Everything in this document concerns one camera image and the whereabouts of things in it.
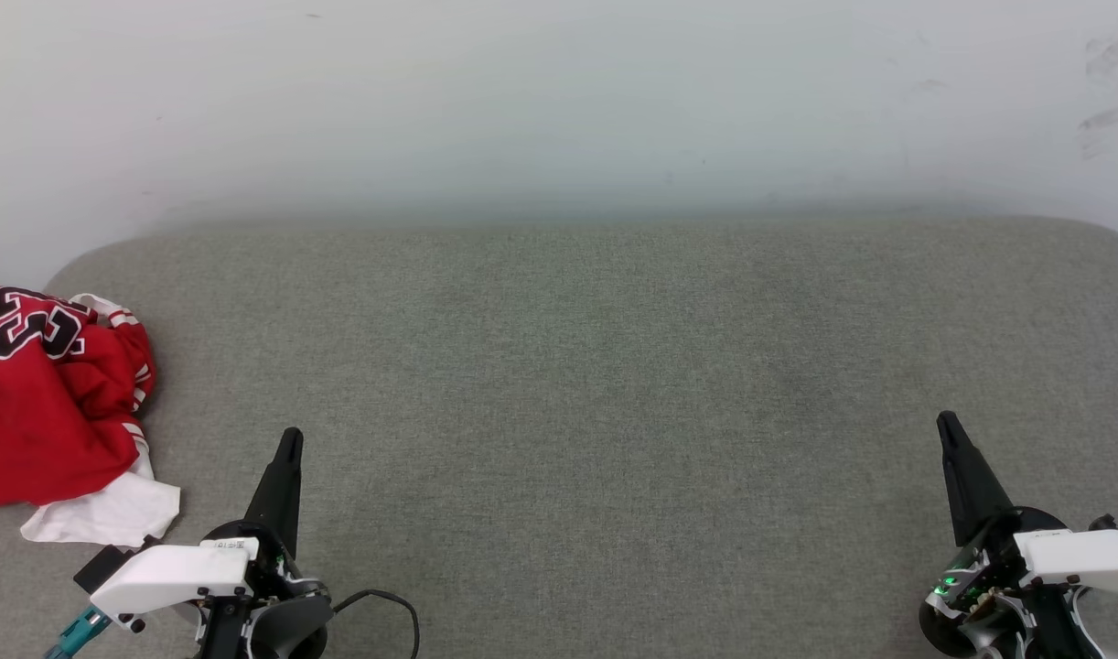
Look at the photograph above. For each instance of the red jersey with white sleeves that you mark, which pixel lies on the red jersey with white sleeves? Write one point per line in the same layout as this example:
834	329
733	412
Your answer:
47	412

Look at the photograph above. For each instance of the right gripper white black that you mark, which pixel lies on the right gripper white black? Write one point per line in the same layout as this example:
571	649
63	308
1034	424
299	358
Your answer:
1062	558

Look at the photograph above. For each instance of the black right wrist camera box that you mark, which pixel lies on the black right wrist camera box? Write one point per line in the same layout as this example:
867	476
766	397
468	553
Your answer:
1115	526

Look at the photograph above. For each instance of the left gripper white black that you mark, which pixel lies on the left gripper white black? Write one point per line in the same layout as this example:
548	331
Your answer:
170	572

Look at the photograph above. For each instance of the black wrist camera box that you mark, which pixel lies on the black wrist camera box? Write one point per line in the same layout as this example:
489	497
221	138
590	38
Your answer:
111	566
1115	526

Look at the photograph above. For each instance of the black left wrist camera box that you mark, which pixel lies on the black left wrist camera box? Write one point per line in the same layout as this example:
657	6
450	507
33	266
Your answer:
111	566

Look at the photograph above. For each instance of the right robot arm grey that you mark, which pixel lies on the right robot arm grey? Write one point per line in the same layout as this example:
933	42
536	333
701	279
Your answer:
1007	631

